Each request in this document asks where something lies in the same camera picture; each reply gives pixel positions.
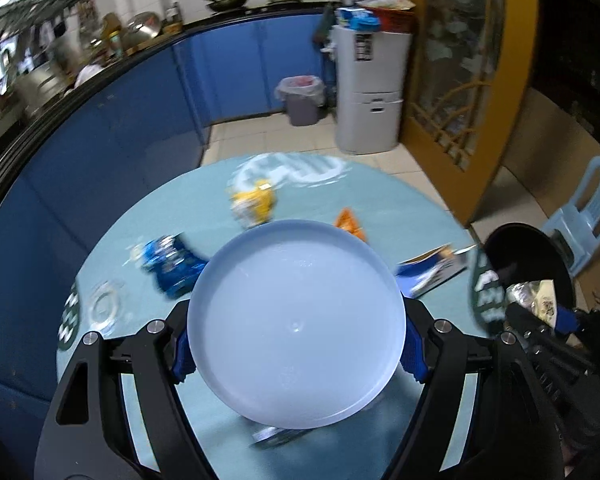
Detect light blue round plate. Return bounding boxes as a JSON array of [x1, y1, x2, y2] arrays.
[[186, 219, 407, 430]]

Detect red plastic basket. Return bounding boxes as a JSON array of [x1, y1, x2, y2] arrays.
[[365, 7, 418, 33]]

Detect black round trash bin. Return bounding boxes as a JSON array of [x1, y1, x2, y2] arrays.
[[480, 223, 576, 331]]

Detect blue plastic packet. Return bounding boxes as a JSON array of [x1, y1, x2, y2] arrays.
[[337, 7, 381, 31]]

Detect steel bowl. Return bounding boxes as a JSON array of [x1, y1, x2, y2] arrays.
[[125, 11, 162, 41]]

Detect silver foil wrapper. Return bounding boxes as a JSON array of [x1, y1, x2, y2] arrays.
[[250, 425, 306, 448]]

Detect yellow snack wrapper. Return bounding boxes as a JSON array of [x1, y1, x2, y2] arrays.
[[228, 180, 277, 228]]

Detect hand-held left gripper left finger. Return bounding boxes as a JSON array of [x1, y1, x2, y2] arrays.
[[34, 300, 216, 480]]

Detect white grey storage cabinet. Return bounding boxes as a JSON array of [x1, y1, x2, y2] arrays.
[[332, 26, 413, 155]]

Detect blue kitchen cabinets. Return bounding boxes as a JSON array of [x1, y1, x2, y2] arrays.
[[0, 12, 338, 411]]

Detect wooden door with patterned glass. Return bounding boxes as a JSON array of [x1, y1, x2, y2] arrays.
[[400, 0, 538, 226]]

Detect brown cardboard sheet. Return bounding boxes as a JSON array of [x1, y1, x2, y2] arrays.
[[500, 87, 600, 311]]

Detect light blue plastic chair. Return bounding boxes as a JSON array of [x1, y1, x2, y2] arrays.
[[540, 156, 600, 278]]

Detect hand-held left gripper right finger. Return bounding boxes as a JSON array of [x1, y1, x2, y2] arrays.
[[380, 299, 566, 480]]

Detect blue and white flat packet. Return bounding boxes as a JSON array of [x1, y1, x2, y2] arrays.
[[396, 243, 478, 298]]

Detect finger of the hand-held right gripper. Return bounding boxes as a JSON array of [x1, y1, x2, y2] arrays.
[[554, 309, 588, 336], [505, 304, 553, 340]]

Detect blue snack wrapper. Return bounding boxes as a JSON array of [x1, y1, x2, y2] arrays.
[[130, 232, 208, 297]]

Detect black wok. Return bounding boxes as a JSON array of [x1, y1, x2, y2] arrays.
[[202, 0, 251, 13]]

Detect orange snack wrapper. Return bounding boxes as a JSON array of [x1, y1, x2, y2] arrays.
[[334, 208, 368, 242]]

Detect grey trash bin with liner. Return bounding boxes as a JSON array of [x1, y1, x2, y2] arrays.
[[275, 75, 326, 127]]

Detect dark hanging bag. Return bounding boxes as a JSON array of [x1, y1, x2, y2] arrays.
[[312, 5, 337, 48]]

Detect silver cream snack wrapper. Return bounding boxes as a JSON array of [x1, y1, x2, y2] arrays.
[[505, 280, 563, 322]]

